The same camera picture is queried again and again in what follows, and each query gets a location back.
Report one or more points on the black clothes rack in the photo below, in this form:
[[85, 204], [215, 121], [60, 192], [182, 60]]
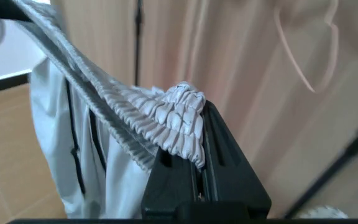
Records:
[[138, 46]]

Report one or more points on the pale grey shorts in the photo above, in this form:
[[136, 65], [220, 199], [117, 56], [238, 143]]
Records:
[[54, 124]]

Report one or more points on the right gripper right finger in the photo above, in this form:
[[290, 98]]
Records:
[[238, 186]]

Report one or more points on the pink clothes hanger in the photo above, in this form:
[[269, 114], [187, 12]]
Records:
[[292, 59]]

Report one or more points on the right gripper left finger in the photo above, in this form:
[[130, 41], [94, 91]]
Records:
[[166, 186]]

